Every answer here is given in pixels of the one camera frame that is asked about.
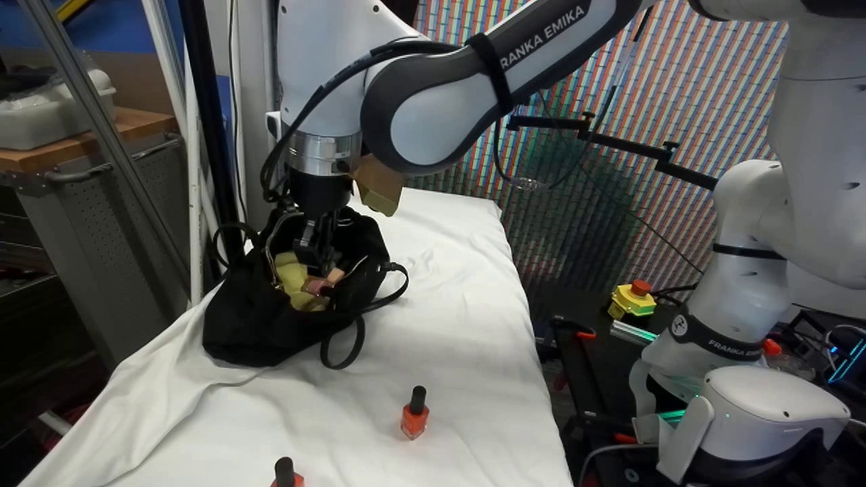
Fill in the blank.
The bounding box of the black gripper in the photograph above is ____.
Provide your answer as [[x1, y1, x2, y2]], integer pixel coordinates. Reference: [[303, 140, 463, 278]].
[[290, 171, 348, 256]]

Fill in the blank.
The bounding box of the pink nail polish bottle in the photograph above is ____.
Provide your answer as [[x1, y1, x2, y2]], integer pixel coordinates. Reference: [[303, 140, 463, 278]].
[[303, 268, 344, 298]]

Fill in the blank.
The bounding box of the orange nail polish bottle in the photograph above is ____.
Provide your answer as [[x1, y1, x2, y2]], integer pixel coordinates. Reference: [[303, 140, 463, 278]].
[[399, 385, 429, 441]]

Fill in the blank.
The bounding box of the red nail polish bottle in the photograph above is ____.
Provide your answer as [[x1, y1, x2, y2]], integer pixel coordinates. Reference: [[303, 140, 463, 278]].
[[271, 456, 305, 487]]

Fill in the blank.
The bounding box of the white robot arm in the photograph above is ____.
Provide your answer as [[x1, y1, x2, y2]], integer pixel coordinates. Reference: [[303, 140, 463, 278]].
[[259, 0, 647, 260]]

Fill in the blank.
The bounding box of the yellow-green cloth in bag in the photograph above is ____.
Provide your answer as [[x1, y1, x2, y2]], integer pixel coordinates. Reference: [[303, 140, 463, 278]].
[[272, 252, 325, 310]]

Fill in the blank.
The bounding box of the black handbag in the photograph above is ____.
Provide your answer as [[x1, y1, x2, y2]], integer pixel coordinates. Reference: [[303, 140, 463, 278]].
[[200, 207, 409, 371]]

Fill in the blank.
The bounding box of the grey metal cabinet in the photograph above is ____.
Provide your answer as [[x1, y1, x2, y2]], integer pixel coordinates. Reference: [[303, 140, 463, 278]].
[[0, 107, 187, 366]]

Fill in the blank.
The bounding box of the white tablecloth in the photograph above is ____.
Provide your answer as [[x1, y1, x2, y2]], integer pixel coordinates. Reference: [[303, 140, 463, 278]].
[[16, 190, 570, 487]]

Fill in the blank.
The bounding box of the white plastic bin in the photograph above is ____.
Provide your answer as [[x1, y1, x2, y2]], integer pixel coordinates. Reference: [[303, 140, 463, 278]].
[[0, 64, 88, 151]]

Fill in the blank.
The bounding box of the yellow emergency stop button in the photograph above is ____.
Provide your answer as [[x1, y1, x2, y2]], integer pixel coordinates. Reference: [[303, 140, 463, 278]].
[[608, 278, 658, 320]]

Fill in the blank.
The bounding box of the black camera arm mount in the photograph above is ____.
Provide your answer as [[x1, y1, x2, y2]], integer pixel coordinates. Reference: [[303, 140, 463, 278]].
[[505, 117, 716, 190]]

